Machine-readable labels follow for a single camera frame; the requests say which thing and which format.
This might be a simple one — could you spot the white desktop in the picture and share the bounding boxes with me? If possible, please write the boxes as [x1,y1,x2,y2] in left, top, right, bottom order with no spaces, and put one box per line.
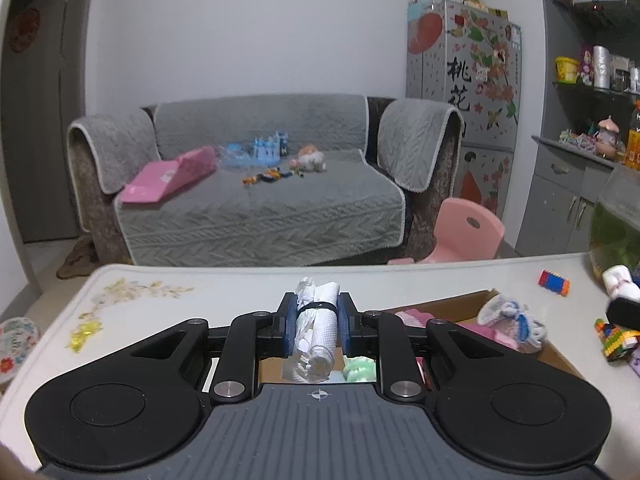
[0,252,640,480]

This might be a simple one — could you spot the yellow crumpled wrapper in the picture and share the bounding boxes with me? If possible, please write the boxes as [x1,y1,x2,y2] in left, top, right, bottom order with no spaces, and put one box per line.
[69,322,103,353]

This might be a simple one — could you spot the blue toy castle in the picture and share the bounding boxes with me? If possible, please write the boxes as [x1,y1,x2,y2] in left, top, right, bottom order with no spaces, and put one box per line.
[252,131,289,163]

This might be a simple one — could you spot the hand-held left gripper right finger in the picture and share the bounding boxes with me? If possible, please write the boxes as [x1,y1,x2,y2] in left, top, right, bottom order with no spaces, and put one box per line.
[336,291,507,404]

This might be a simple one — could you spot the colourful toy block stack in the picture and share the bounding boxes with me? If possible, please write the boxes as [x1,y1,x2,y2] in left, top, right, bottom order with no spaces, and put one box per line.
[594,317,640,361]

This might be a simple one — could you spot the green white sock roll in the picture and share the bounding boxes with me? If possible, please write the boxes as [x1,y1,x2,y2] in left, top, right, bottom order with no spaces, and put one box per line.
[344,357,377,383]

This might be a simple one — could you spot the white pink plush toy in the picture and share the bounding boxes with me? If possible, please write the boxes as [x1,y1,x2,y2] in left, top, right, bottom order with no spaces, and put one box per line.
[290,144,327,172]

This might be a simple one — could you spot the boxes atop fridge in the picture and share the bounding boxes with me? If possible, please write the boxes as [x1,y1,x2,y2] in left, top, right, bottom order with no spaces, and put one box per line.
[460,0,508,18]

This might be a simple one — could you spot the purple packet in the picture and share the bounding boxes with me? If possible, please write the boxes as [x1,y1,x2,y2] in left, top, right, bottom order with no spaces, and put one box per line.
[579,45,596,86]

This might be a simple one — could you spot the floral decal fridge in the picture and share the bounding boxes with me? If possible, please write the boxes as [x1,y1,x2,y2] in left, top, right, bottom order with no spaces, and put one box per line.
[406,0,522,216]

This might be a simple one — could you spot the orange juice bottle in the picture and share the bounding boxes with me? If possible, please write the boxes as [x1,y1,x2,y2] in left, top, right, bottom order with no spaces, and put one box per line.
[624,100,640,171]

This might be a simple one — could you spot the silver can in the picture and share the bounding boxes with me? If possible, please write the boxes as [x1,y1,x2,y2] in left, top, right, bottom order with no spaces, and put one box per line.
[592,45,612,90]

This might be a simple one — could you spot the grey door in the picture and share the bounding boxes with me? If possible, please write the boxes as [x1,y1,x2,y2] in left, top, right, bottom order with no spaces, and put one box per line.
[0,0,93,243]

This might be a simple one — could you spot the glass jars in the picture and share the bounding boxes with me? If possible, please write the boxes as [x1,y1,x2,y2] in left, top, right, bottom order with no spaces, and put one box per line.
[611,57,640,93]

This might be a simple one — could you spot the floral round mat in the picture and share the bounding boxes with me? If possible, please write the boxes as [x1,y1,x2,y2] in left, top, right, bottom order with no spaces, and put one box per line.
[0,316,40,386]

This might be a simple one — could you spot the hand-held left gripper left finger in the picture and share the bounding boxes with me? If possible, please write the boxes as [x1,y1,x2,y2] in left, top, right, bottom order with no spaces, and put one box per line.
[130,291,298,404]

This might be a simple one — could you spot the brown slippers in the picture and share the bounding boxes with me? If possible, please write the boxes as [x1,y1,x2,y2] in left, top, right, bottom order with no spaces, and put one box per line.
[56,237,101,280]

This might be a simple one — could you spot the glass fish tank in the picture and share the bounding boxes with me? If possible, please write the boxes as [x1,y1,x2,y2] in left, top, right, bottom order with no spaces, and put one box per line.
[589,162,640,281]

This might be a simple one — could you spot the white sock roll black band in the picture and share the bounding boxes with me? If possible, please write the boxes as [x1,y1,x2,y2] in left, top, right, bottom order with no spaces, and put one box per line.
[281,276,342,386]

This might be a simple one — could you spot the scattered toy blocks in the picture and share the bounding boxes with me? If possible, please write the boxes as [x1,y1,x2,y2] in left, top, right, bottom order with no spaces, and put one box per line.
[242,167,306,186]

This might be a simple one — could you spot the red round door decoration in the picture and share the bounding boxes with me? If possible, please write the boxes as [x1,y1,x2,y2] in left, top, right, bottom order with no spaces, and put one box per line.
[7,8,41,54]

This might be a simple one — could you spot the glass wall shelf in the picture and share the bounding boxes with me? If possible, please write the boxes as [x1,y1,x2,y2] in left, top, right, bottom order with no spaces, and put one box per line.
[551,80,640,98]

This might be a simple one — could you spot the pink paper bag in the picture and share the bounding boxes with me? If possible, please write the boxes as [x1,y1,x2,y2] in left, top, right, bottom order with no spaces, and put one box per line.
[121,146,218,205]

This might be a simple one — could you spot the grey covered sofa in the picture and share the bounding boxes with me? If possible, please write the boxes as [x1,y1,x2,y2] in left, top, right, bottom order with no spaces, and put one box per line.
[66,92,463,267]

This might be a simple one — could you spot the clear blue plastic packaging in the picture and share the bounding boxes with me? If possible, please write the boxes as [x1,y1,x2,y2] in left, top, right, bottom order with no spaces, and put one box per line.
[217,142,256,168]

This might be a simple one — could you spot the pink fleece sock bundle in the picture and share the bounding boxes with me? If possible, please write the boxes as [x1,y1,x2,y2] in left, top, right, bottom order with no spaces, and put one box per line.
[395,309,518,391]

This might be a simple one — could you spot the small trinkets pile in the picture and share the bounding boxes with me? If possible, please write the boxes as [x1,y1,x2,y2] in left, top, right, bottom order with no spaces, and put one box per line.
[560,130,598,153]

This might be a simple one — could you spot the colourful toy block bar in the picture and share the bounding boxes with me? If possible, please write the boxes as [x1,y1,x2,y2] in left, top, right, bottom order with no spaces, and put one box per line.
[538,270,572,297]

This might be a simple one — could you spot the yellow tub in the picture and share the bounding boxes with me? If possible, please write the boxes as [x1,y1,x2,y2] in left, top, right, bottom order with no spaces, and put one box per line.
[556,56,580,83]

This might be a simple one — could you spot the pink plastic chair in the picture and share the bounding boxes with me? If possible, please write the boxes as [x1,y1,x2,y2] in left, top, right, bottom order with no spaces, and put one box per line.
[387,197,505,266]

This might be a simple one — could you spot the grey cabinet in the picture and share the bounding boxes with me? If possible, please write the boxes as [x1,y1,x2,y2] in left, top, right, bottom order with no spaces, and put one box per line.
[515,135,621,256]

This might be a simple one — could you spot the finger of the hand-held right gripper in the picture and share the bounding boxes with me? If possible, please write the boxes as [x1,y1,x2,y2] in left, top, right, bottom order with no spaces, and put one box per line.
[605,297,640,331]

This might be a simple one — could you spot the brown cardboard box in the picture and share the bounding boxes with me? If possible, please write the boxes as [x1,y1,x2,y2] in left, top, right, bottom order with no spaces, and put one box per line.
[257,288,587,393]

